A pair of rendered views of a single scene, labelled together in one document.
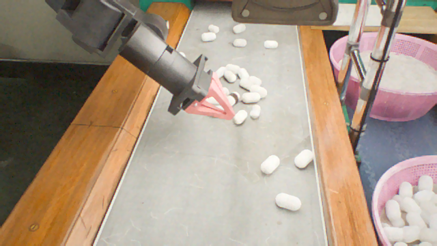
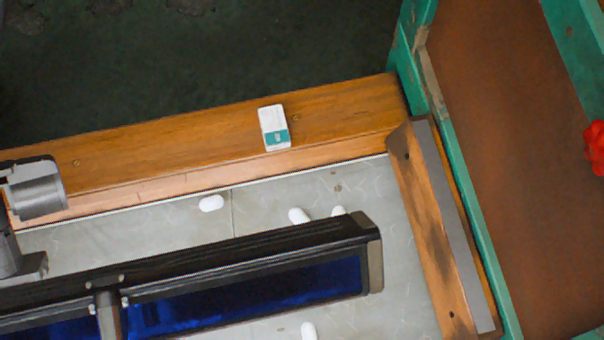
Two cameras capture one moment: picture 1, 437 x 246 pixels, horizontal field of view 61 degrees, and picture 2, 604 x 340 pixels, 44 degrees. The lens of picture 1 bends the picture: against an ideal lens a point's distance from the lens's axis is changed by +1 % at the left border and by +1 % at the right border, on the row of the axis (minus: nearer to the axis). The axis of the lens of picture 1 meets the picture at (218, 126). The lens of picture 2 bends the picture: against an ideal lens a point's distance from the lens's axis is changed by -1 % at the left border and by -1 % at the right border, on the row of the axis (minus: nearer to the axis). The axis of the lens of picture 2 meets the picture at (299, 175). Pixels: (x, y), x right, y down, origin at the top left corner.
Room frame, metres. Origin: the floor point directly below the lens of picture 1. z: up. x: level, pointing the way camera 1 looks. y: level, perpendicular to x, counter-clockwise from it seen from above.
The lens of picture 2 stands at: (0.75, -0.26, 1.73)
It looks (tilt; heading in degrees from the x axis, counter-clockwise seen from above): 69 degrees down; 68
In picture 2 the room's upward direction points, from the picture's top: 3 degrees clockwise
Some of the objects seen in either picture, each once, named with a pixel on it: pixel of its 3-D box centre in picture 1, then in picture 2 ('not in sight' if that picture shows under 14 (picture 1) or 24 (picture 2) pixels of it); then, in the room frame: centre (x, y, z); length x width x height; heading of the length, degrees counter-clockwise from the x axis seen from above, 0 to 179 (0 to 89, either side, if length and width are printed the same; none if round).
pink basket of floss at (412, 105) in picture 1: (387, 77); not in sight; (0.72, -0.38, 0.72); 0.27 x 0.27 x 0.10
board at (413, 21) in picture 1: (372, 17); not in sight; (0.94, -0.40, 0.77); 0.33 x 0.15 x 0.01; 84
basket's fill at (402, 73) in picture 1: (386, 81); not in sight; (0.72, -0.38, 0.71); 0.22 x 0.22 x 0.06
